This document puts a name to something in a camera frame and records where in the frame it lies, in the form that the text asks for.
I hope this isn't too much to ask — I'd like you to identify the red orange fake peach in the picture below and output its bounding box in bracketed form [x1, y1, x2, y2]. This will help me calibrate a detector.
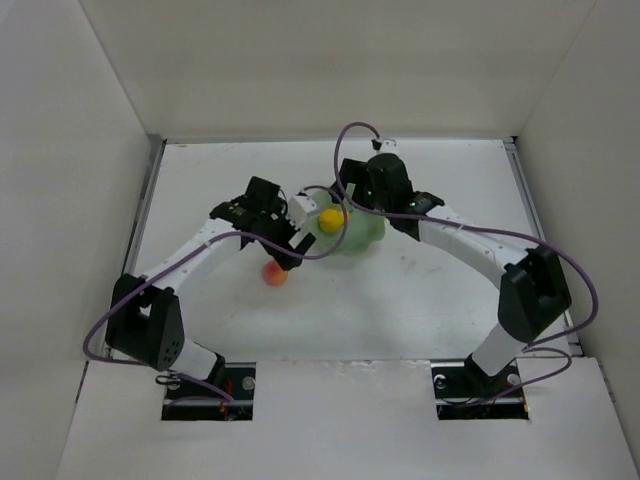
[261, 261, 288, 287]

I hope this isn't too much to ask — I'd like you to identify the yellow fake pear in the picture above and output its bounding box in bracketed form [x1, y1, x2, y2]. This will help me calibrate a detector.
[318, 209, 345, 234]

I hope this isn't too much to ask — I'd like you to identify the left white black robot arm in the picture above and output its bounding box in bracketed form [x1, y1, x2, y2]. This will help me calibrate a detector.
[105, 177, 318, 391]

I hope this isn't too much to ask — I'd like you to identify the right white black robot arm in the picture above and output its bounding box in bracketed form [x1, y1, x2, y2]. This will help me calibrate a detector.
[333, 153, 572, 391]

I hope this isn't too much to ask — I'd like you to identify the green scalloped fruit bowl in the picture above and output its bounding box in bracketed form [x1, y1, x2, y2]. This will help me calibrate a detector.
[306, 190, 385, 256]

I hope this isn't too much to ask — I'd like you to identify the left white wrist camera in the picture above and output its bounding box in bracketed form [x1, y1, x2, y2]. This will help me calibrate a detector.
[286, 192, 320, 232]

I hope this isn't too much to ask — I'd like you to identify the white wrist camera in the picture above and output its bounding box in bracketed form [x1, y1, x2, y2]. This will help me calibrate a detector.
[371, 138, 399, 155]
[286, 192, 320, 232]

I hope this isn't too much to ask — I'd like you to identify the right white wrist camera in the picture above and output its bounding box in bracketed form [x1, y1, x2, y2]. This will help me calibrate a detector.
[371, 138, 399, 155]

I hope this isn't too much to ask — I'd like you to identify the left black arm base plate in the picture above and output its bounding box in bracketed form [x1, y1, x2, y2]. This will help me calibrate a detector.
[155, 363, 257, 422]

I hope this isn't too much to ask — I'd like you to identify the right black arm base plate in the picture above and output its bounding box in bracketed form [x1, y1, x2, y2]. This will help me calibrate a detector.
[431, 363, 529, 421]

